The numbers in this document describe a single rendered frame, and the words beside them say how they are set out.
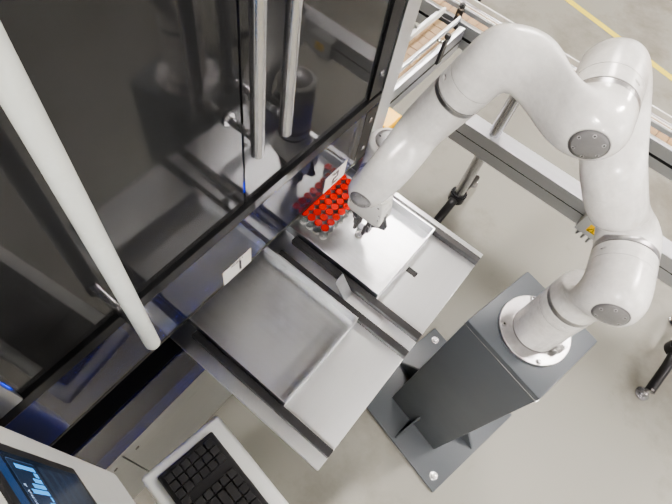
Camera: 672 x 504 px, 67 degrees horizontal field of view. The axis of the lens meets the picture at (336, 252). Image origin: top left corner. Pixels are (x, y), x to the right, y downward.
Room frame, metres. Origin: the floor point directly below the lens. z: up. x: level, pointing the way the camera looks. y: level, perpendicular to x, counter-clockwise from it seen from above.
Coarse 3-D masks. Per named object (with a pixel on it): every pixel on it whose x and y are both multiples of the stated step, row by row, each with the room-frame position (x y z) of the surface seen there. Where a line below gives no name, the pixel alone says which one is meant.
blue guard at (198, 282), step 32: (352, 128) 0.81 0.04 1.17; (320, 160) 0.71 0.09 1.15; (352, 160) 0.85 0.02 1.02; (288, 192) 0.62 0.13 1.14; (320, 192) 0.73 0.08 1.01; (256, 224) 0.53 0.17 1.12; (224, 256) 0.45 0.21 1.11; (192, 288) 0.37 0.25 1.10; (160, 320) 0.29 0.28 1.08; (96, 352) 0.19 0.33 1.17; (128, 352) 0.22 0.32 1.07; (64, 384) 0.13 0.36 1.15; (96, 384) 0.15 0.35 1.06; (32, 416) 0.07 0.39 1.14; (64, 416) 0.09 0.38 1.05
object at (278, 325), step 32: (256, 256) 0.58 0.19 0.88; (224, 288) 0.47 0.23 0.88; (256, 288) 0.50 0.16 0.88; (288, 288) 0.52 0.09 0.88; (320, 288) 0.53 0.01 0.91; (192, 320) 0.36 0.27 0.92; (224, 320) 0.40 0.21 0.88; (256, 320) 0.42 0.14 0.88; (288, 320) 0.44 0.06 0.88; (320, 320) 0.46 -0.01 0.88; (352, 320) 0.48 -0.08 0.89; (224, 352) 0.32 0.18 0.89; (256, 352) 0.34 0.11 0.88; (288, 352) 0.36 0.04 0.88; (320, 352) 0.38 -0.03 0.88; (288, 384) 0.29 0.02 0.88
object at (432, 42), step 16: (432, 16) 1.58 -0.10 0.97; (416, 32) 1.48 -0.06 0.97; (432, 32) 1.56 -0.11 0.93; (448, 32) 1.58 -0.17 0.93; (416, 48) 1.45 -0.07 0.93; (432, 48) 1.48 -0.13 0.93; (448, 48) 1.53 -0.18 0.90; (416, 64) 1.38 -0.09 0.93; (432, 64) 1.45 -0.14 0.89; (400, 80) 1.28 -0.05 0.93; (416, 80) 1.36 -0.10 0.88; (400, 96) 1.28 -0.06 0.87
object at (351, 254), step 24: (408, 216) 0.82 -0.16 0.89; (312, 240) 0.67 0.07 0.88; (336, 240) 0.69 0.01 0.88; (360, 240) 0.71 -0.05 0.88; (384, 240) 0.73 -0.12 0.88; (408, 240) 0.75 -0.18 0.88; (336, 264) 0.61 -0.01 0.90; (360, 264) 0.64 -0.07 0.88; (384, 264) 0.66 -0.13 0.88; (384, 288) 0.58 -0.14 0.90
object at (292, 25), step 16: (288, 0) 0.51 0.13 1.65; (288, 16) 0.51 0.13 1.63; (288, 32) 0.50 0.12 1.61; (288, 48) 0.50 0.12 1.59; (288, 64) 0.50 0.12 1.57; (288, 80) 0.51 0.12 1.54; (288, 96) 0.51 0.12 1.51; (272, 112) 0.52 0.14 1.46; (288, 112) 0.51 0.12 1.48; (288, 128) 0.51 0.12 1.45
